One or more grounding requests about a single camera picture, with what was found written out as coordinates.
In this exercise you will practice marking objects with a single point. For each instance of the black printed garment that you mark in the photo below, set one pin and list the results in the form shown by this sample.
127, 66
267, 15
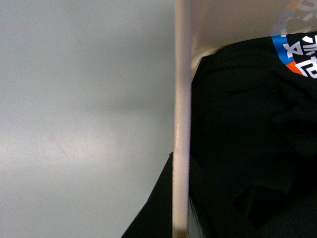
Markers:
254, 130

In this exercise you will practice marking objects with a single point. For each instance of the beige plastic laundry hamper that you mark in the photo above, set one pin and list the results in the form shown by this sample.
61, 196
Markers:
202, 27

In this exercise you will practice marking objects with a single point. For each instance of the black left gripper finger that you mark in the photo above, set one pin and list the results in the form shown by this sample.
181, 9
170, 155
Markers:
154, 220

